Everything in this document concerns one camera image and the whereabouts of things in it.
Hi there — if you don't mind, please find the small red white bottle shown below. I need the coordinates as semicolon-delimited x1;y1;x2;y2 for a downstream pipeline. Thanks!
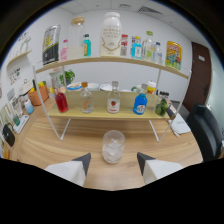
119;33;129;58

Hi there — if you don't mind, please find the dark brown grinder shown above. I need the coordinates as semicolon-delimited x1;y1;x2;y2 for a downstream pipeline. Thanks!
165;103;178;120

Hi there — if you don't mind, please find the large white bottle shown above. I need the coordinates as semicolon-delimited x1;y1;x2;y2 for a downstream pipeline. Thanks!
99;11;123;58

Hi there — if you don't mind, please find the small blue label bottle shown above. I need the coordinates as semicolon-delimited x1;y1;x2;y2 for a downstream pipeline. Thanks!
131;35;143;60

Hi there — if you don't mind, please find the brown door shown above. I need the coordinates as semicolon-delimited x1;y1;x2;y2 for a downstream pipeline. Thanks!
182;41;213;113

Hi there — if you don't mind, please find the clear bottle blue cap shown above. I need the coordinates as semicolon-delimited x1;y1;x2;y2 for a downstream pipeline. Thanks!
153;41;164;65

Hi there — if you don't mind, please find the white wooden two-tier shelf rack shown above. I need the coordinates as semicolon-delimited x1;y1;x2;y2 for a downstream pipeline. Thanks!
32;55;193;144

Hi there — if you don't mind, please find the small teal bottle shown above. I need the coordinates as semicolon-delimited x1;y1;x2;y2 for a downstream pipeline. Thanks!
82;33;92;58

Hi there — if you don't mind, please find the white bowl blue rim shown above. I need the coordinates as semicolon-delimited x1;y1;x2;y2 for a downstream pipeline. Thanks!
66;82;83;92

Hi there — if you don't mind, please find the white blue small bottle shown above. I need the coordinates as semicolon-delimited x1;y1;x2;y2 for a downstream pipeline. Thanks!
24;98;35;115

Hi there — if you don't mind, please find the tall black yellow can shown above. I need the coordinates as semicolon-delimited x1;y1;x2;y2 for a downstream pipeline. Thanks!
41;24;62;66

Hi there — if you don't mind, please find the clear bottle red label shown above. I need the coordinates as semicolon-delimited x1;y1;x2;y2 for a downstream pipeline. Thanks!
106;80;122;115

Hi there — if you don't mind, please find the clear bottle green cap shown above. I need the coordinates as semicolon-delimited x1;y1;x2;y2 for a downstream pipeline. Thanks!
142;30;156;63

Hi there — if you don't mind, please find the blue liquid bottle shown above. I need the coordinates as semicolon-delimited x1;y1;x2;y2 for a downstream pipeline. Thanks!
132;83;149;116

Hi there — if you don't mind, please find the orange storage box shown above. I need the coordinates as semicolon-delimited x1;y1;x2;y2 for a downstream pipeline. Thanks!
27;84;50;107

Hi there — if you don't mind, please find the green potted plant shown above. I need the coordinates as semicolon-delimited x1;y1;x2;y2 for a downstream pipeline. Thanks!
59;69;76;86

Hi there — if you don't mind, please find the small pink bottle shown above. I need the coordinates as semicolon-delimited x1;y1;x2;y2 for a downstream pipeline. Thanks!
60;39;69;62

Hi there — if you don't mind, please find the clear bottle orange cap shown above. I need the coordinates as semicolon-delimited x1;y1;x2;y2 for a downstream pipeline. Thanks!
79;81;95;115

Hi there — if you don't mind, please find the small red liquid bottle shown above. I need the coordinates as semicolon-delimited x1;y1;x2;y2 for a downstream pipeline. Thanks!
54;83;70;114

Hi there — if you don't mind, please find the white tray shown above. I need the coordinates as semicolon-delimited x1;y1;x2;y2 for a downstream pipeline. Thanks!
12;114;30;135

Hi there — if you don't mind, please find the white cup red lid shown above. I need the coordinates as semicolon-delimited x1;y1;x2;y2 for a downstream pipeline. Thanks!
146;79;158;95

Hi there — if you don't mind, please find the black office chair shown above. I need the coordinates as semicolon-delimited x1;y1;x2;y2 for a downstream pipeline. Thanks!
185;103;224;163

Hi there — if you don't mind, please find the white notebook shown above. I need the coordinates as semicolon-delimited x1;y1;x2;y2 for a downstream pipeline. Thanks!
169;113;192;136

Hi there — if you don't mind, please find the glass jar cork lid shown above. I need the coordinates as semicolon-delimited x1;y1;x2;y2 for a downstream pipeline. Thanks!
68;16;86;60

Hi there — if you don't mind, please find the clear glass with ice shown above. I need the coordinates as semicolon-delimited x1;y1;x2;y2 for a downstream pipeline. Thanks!
101;129;126;165

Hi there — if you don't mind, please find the wooden wall shelf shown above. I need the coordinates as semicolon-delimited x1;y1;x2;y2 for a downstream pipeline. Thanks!
6;49;33;68

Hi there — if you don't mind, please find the glass of limes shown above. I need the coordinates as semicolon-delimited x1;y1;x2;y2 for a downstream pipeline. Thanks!
154;91;171;117

